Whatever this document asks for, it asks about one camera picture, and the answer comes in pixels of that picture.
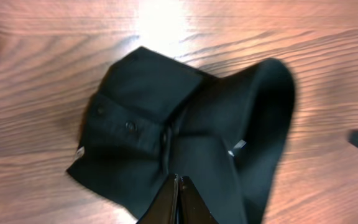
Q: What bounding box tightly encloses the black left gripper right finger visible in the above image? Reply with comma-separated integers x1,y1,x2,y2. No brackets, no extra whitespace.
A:
178,176,218,224

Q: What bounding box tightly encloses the black t-shirt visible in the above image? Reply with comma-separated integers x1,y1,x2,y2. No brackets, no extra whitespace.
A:
67,47,295,223

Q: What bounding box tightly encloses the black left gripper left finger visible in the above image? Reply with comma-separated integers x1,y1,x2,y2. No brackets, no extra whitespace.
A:
137,174,179,224

